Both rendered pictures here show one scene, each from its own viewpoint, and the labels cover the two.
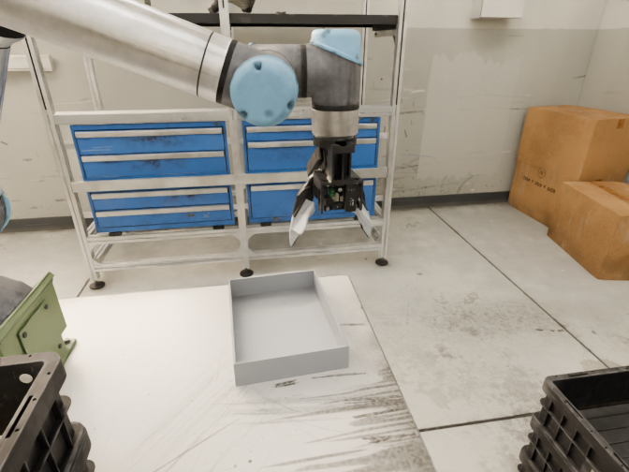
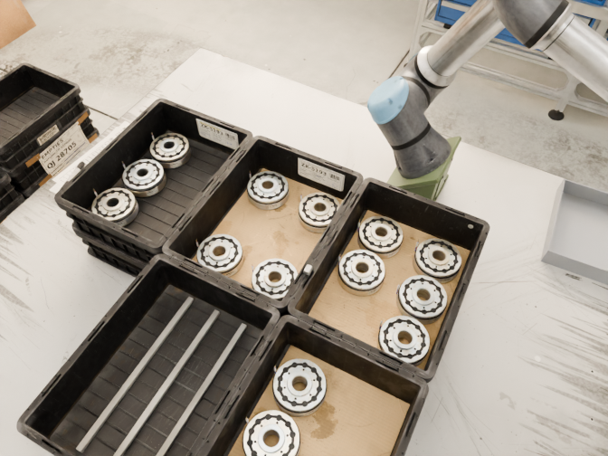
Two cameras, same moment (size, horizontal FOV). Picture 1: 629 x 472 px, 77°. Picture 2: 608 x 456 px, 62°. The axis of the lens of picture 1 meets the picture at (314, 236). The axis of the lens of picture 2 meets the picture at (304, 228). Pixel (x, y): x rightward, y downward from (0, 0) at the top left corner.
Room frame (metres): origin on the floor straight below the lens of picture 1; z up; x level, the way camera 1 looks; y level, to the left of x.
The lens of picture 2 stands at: (-0.45, 0.19, 1.81)
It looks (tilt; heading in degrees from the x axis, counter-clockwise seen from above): 54 degrees down; 38
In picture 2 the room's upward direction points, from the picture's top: 1 degrees clockwise
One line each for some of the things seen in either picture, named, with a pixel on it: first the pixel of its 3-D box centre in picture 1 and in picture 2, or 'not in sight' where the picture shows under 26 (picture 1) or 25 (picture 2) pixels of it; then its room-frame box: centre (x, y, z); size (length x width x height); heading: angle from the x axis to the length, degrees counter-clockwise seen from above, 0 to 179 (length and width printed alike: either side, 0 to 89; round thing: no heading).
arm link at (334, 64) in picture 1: (333, 70); not in sight; (0.65, -0.03, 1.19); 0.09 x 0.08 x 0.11; 93
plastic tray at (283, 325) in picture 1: (281, 318); (591, 231); (0.65, 0.07, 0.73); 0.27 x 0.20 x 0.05; 13
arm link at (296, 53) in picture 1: (269, 73); not in sight; (0.63, 0.07, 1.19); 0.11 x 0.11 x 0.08; 3
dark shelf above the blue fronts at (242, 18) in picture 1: (276, 22); not in sight; (2.29, 0.19, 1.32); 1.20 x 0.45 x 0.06; 99
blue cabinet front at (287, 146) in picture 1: (313, 171); not in sight; (2.09, 0.01, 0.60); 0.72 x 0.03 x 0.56; 99
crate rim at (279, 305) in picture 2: not in sight; (268, 213); (0.05, 0.67, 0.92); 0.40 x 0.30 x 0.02; 11
